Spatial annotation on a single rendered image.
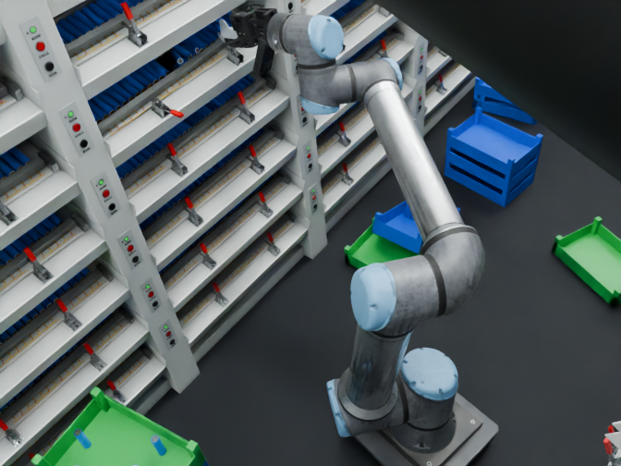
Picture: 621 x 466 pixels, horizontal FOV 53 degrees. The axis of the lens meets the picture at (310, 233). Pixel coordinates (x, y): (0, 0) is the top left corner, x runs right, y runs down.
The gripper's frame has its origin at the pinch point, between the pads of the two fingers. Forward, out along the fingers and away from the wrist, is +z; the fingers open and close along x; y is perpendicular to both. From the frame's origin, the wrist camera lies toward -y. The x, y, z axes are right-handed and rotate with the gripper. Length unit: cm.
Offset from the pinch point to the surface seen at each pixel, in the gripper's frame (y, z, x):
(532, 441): -117, -82, 4
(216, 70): -6.7, -0.2, 6.6
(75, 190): -10, -2, 55
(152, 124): -7.5, -2.1, 31.1
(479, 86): -89, 6, -132
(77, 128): 3.5, -6.0, 49.4
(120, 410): -54, -17, 78
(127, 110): -2.9, 1.3, 33.5
